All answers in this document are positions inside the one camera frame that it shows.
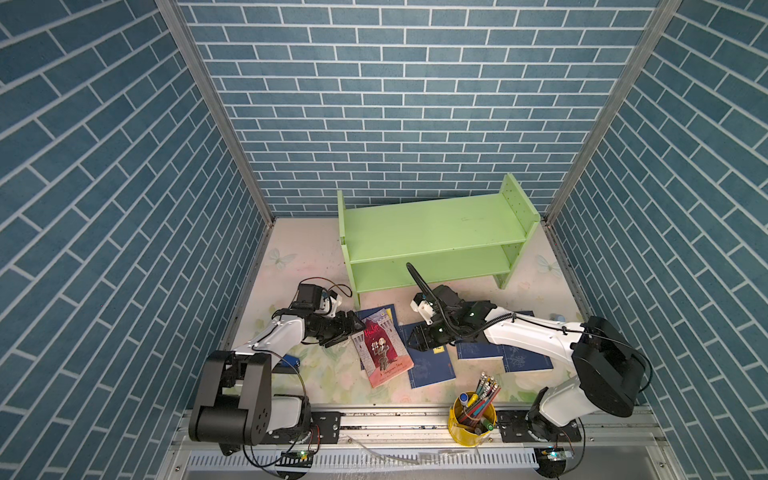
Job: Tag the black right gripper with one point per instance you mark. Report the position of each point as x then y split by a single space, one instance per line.
421 339

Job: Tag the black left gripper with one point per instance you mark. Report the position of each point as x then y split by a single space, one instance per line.
341 330

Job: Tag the blue book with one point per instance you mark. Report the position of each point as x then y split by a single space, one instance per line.
517 360
431 367
379 314
473 351

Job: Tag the red pink Hamlet book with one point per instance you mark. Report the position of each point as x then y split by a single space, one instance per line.
381 351

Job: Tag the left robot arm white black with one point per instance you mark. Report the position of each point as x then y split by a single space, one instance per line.
235 405

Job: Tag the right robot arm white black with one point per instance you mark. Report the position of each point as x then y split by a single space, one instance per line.
607 370

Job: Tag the blue stapler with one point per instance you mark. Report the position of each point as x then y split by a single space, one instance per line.
290 362

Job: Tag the yellow pen cup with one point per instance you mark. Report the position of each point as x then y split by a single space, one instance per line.
472 419

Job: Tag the green wooden shelf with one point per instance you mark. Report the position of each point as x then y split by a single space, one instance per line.
444 239

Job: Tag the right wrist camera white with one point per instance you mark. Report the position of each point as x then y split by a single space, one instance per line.
424 309

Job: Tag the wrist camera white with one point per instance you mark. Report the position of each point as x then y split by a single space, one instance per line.
424 309
330 303

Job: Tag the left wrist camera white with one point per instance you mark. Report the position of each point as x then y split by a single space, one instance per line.
330 303

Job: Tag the aluminium corner post left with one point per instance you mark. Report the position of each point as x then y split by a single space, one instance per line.
175 21

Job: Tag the aluminium corner post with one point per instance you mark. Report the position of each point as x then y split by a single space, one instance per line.
658 22
175 21

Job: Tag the aluminium corner post right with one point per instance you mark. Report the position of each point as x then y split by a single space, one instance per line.
658 22

